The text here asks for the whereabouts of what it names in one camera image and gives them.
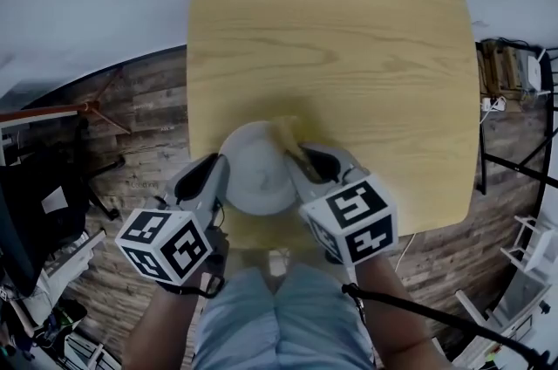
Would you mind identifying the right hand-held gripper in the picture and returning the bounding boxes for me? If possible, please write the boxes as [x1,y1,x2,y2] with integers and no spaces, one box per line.
[284,141,399,266]

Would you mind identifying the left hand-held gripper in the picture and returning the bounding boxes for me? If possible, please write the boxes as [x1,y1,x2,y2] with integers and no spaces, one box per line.
[113,152,231,287]

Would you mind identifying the tan sponge cloth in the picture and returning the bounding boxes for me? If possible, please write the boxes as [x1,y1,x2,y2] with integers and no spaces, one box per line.
[269,114,324,182]

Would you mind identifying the white round plate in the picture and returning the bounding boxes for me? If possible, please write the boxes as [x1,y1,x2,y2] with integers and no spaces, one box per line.
[217,120,298,217]

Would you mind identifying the person's left forearm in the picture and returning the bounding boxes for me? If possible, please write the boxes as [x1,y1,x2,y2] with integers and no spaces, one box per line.
[120,275,207,370]

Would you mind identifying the person's right forearm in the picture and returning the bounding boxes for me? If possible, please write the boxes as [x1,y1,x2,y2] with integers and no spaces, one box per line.
[350,249,438,370]

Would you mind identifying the person's left hand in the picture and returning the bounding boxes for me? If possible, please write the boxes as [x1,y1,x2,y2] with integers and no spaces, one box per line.
[201,227,231,274]

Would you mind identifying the light blue shorts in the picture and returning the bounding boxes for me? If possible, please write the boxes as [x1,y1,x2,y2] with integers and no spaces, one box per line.
[190,260,377,370]

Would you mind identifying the black office chair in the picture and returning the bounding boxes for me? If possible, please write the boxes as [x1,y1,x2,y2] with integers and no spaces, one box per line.
[0,118,126,296]

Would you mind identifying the red-brown wooden coat rack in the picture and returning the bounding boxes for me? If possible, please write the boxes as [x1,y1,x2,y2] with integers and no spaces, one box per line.
[0,65,133,137]

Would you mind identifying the small white power strip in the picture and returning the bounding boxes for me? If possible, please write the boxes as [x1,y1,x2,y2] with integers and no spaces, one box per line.
[480,95,508,113]

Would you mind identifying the white wooden chair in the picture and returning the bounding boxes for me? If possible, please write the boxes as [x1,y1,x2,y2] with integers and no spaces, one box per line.
[454,288,494,329]
[499,214,558,274]

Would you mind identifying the white router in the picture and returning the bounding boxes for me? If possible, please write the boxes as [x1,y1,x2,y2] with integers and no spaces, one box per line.
[526,48,549,93]

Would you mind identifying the black wrist strap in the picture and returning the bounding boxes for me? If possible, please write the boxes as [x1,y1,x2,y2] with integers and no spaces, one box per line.
[155,271,227,300]

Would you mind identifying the long white power cable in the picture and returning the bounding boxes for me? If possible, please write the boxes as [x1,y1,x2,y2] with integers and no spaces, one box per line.
[393,231,419,274]

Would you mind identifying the thick black cable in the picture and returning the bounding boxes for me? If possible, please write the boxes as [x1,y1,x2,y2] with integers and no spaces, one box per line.
[341,282,551,370]

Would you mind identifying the black metal stand frame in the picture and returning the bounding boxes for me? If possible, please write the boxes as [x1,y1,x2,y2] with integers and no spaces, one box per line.
[473,48,558,204]

